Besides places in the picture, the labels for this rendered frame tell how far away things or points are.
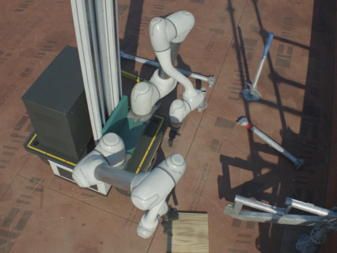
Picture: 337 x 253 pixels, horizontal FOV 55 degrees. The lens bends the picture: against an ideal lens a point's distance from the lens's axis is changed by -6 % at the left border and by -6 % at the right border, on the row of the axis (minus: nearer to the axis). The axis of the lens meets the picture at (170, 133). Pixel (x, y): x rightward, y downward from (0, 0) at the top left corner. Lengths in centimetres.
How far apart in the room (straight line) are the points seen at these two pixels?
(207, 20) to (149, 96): 210
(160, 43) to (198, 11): 248
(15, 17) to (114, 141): 282
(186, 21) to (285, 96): 179
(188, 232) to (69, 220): 89
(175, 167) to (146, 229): 61
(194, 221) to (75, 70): 137
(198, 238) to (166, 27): 148
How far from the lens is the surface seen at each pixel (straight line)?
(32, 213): 276
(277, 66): 389
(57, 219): 269
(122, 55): 364
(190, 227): 259
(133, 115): 255
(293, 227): 280
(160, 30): 198
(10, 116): 336
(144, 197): 158
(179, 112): 223
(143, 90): 238
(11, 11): 473
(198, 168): 285
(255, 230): 270
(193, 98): 230
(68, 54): 248
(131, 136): 247
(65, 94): 221
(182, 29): 207
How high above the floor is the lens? 242
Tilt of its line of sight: 53 degrees down
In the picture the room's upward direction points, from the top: 6 degrees clockwise
